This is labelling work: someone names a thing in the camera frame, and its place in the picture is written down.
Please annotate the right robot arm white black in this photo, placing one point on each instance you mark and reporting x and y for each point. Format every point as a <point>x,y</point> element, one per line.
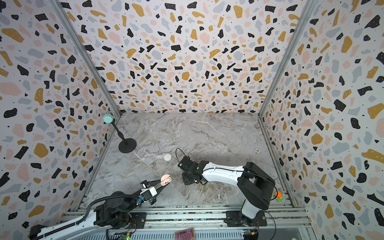
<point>256,185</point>

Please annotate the black microphone stand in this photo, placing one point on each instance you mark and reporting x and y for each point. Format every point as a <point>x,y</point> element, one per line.
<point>127,145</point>

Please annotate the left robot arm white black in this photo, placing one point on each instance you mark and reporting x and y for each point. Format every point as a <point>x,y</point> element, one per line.
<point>113,212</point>

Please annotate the pink circuit board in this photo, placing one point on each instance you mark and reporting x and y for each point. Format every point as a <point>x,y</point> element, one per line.
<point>188,234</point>

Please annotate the aluminium corner post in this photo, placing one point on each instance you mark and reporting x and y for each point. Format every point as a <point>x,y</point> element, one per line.
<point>65,21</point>
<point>306,14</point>

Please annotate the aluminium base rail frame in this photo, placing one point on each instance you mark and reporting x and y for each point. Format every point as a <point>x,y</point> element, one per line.
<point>282,221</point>

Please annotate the pink round earbud case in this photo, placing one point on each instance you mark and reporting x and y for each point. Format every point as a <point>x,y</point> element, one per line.
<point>165,180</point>

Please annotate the white earbud charging case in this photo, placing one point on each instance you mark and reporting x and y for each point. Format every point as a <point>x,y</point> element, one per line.
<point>167,157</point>

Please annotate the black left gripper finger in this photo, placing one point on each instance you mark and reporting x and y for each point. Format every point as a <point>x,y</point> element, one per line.
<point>153,183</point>
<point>159,187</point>

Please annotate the aluminium corner post right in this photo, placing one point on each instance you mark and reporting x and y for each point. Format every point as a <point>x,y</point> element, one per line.
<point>306,14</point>

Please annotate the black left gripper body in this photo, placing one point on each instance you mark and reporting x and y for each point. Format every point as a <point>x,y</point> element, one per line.
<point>145,184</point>

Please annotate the aluminium corner post left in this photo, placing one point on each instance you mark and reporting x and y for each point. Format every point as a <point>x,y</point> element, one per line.
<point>65,21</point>

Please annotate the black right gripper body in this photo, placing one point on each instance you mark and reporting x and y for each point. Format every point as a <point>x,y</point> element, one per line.
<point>186,169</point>

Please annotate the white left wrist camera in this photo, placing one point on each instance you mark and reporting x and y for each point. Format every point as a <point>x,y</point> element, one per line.
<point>148,195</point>

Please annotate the orange green toy truck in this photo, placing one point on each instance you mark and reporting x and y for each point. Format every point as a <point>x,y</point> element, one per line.
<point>279,196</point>

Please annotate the green microphone head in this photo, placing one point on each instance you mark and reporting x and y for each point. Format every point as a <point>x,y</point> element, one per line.
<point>108,118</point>

